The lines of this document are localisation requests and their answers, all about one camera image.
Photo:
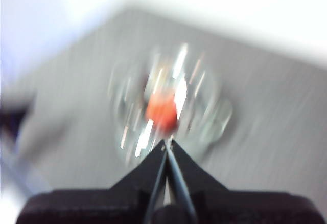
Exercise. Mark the orange toy pumpkin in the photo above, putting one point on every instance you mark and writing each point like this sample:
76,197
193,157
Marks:
161,112

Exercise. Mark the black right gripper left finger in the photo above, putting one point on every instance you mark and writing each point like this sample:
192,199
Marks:
145,173

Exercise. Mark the glass lid with green knob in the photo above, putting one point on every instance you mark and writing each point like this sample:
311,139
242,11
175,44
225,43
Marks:
127,98

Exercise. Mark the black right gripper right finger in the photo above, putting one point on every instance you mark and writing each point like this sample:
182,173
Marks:
189,175

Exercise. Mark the pale green electric pot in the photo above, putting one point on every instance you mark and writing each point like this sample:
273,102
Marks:
219,121

